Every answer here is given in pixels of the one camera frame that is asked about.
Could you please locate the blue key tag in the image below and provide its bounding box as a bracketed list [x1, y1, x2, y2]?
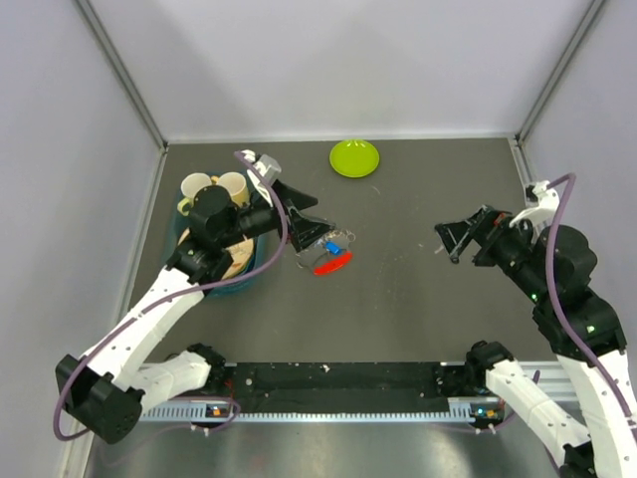
[325, 241, 341, 256]

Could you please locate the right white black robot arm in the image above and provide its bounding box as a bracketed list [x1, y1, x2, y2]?
[435, 203, 636, 477]

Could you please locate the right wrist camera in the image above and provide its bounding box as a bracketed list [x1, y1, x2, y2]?
[509, 180, 560, 228]

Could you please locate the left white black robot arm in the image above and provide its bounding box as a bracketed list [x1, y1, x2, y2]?
[53, 175, 336, 444]

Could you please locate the red-handled metal key holder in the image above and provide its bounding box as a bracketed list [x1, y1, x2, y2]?
[297, 229, 356, 277]

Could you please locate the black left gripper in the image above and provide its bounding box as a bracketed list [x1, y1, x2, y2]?
[218, 178, 334, 251]

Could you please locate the aluminium frame rail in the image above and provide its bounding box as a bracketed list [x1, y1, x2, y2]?
[79, 360, 578, 403]

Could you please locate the mustard yellow mug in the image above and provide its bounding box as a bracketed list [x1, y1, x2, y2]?
[217, 171, 250, 207]

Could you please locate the lime green plate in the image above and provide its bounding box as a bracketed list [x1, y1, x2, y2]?
[328, 139, 380, 178]

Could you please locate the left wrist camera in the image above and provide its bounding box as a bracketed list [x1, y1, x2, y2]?
[243, 149, 282, 206]

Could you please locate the pale green mug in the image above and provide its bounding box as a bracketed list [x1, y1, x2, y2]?
[177, 172, 212, 216]

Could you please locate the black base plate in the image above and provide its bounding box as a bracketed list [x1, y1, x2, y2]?
[167, 360, 499, 402]

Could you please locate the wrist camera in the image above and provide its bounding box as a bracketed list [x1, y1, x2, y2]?
[509, 180, 560, 228]
[243, 149, 282, 206]

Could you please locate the grey slotted cable duct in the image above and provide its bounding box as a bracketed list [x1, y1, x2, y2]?
[140, 400, 504, 423]

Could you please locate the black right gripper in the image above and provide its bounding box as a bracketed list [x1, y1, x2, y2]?
[433, 202, 548, 302]

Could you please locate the teal plastic basin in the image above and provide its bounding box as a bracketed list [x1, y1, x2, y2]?
[162, 171, 265, 280]

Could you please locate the patterned wooden plate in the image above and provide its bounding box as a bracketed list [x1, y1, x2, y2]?
[171, 228, 255, 285]

